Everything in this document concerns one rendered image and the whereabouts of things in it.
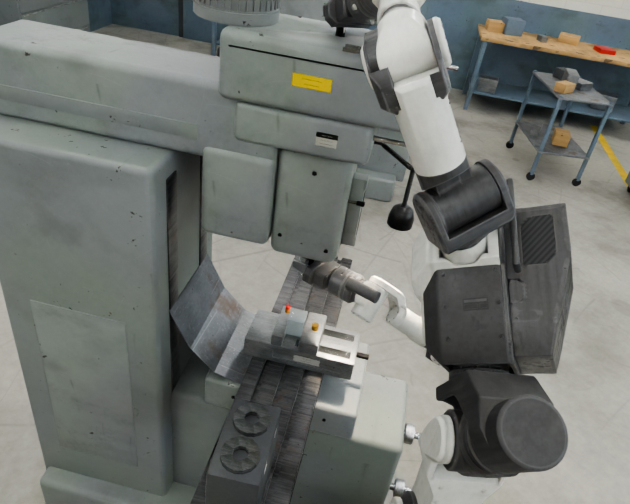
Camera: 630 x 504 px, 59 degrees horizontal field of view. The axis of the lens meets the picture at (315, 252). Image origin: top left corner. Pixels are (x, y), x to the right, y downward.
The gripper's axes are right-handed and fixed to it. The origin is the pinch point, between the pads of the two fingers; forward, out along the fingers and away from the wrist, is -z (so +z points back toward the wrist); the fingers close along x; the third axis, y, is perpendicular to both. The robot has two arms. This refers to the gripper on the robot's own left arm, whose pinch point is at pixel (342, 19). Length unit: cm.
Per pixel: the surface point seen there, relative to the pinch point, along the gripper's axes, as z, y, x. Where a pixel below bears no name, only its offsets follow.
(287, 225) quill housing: -21, -47, -10
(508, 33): -420, 130, 433
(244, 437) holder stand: -3, -93, -31
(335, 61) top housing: 7.0, -11.1, -6.0
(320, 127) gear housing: -2.4, -23.7, -6.6
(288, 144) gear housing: -8.7, -26.7, -12.5
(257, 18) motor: -4.3, 0.8, -18.9
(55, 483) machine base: -105, -139, -81
